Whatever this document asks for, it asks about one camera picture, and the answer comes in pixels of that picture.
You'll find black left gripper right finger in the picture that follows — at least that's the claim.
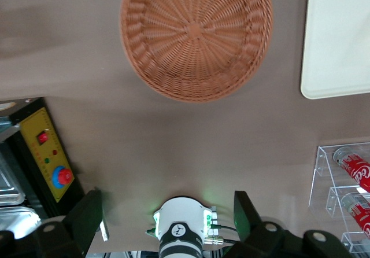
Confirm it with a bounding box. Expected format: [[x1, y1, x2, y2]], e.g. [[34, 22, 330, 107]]
[[228, 190, 355, 258]]

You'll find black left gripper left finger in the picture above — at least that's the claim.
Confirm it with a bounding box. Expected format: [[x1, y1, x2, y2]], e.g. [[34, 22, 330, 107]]
[[0, 188, 104, 258]]

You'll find cream plastic tray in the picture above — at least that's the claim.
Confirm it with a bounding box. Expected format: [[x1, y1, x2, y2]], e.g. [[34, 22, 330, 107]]
[[299, 0, 370, 100]]

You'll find brown round wicker basket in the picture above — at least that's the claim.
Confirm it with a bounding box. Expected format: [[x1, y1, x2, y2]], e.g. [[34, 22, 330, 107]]
[[119, 0, 274, 104]]

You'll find stainless steel pan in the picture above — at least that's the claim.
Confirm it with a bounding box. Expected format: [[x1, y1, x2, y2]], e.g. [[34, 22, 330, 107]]
[[0, 206, 41, 240], [0, 142, 26, 207]]

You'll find red emergency stop button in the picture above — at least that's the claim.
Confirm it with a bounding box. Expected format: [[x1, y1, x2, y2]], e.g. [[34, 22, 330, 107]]
[[51, 165, 73, 189]]

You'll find yellow control panel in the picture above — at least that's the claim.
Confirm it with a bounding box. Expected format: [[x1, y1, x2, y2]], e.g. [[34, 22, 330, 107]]
[[19, 106, 75, 203]]

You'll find black food warmer appliance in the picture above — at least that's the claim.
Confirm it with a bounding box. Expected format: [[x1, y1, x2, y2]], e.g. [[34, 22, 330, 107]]
[[0, 97, 110, 241]]

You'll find clear acrylic bottle rack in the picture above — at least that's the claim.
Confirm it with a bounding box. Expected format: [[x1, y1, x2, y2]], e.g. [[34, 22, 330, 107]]
[[308, 141, 370, 255]]

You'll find red Coca-Cola bottle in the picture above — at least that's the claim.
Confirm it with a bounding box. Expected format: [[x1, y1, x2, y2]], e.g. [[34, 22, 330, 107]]
[[332, 146, 370, 194], [340, 191, 370, 243]]

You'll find black arm base cable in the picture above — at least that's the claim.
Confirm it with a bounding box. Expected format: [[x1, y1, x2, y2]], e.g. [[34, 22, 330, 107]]
[[210, 224, 241, 244]]

